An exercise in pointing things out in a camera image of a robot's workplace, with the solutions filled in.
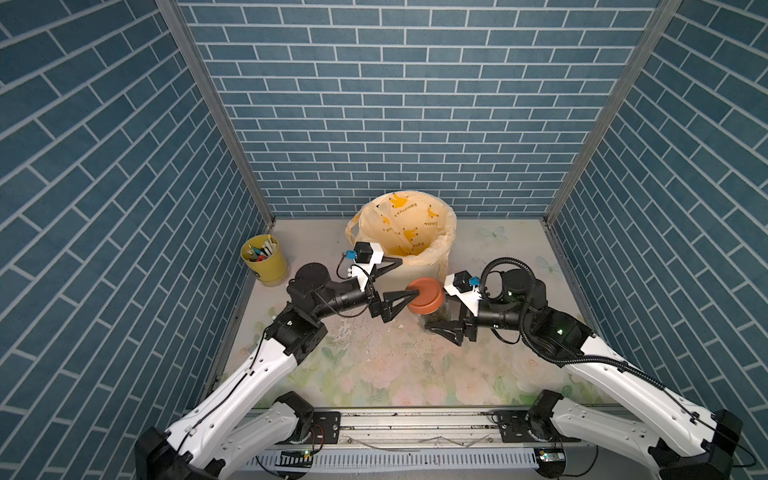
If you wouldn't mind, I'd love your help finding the clear glass jar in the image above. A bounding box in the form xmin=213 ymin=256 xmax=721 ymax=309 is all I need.
xmin=419 ymin=302 xmax=451 ymax=329

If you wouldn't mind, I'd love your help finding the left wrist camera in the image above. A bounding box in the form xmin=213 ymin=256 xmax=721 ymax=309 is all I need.
xmin=346 ymin=242 xmax=384 ymax=290

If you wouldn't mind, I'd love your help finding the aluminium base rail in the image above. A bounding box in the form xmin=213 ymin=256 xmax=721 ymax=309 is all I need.
xmin=157 ymin=406 xmax=637 ymax=480

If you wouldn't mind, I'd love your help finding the banana print bin bag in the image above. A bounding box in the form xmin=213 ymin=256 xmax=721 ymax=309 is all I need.
xmin=345 ymin=190 xmax=458 ymax=283

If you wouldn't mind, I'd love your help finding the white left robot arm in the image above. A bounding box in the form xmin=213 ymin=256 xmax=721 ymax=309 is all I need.
xmin=134 ymin=254 xmax=418 ymax=479

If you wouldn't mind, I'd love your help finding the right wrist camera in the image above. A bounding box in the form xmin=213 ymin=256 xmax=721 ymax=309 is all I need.
xmin=443 ymin=271 xmax=481 ymax=316

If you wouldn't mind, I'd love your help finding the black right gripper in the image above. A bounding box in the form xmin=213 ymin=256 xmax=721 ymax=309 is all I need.
xmin=426 ymin=284 xmax=529 ymax=344

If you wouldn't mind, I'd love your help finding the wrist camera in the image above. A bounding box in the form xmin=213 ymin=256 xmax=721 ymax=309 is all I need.
xmin=346 ymin=242 xmax=384 ymax=290
xmin=443 ymin=271 xmax=481 ymax=316

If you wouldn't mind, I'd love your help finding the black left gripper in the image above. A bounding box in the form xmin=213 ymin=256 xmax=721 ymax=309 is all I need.
xmin=308 ymin=256 xmax=413 ymax=326

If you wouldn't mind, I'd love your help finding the yellow plastic pen cup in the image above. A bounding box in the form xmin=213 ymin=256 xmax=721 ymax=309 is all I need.
xmin=240 ymin=234 xmax=290 ymax=287

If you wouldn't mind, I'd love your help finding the red-brown jar lid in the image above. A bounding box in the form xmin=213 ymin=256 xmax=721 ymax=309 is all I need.
xmin=406 ymin=277 xmax=445 ymax=315

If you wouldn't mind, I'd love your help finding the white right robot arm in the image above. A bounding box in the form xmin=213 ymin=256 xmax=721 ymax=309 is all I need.
xmin=424 ymin=267 xmax=742 ymax=479

